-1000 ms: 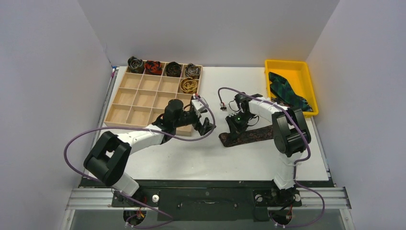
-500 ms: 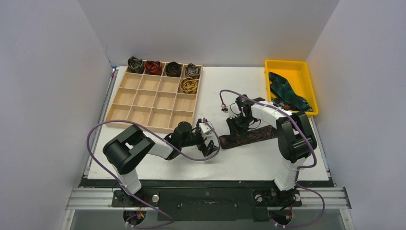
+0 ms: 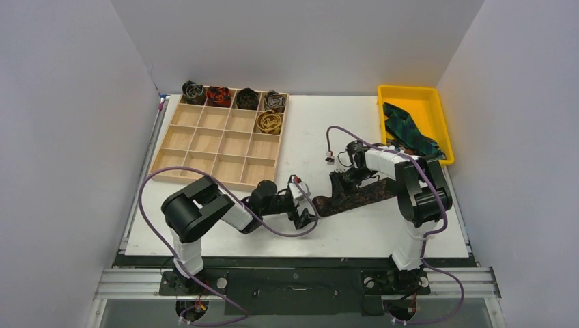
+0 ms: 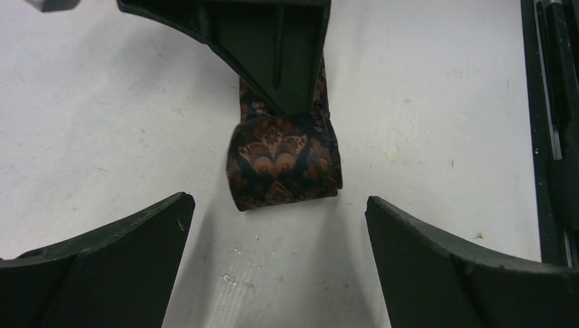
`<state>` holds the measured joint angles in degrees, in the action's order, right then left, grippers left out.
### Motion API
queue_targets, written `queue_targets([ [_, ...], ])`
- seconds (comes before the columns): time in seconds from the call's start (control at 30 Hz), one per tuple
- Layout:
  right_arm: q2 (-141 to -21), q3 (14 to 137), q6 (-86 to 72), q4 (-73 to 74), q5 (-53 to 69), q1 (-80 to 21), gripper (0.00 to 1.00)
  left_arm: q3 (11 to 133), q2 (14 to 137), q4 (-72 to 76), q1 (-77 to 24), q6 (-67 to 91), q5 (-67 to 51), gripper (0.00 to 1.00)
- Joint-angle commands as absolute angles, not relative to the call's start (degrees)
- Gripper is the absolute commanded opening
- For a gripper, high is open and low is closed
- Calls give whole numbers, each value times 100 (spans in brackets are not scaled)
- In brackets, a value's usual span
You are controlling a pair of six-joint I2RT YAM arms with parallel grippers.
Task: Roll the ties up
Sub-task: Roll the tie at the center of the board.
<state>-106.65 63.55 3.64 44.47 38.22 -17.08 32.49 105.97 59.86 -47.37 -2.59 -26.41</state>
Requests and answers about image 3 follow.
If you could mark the aluminium frame rail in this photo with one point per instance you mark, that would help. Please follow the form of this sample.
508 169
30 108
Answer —
141 284

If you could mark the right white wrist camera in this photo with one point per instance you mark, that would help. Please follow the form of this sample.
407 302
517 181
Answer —
330 158

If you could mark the yellow plastic bin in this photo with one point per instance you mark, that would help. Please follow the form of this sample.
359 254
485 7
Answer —
415 118

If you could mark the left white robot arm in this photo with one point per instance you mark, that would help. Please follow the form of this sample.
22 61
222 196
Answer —
192 211

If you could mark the green striped tie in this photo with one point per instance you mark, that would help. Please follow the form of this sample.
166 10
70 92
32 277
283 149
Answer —
400 125

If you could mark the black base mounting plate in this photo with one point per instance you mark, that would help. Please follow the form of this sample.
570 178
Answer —
244 285

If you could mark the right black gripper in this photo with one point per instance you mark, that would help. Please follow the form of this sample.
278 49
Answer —
341 182

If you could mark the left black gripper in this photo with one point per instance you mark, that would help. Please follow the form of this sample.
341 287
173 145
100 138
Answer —
302 220

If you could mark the red black rolled tie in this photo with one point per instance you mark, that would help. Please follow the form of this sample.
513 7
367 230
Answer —
218 96

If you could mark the dark grey rolled tie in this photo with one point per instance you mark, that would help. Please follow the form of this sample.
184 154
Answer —
193 93

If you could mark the wooden compartment tray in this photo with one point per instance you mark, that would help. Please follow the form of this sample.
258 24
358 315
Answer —
222 142

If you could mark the black gold rolled tie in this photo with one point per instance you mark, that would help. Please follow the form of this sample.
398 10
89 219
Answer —
247 99

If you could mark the dark floral tie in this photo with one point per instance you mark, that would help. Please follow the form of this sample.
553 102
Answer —
396 145

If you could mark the dark orange paisley tie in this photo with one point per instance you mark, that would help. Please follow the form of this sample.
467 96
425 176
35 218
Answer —
375 192

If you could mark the grey brown rolled tie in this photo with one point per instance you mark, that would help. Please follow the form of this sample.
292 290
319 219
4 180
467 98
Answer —
274 101

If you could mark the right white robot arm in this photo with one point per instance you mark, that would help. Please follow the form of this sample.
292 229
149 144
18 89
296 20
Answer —
378 173

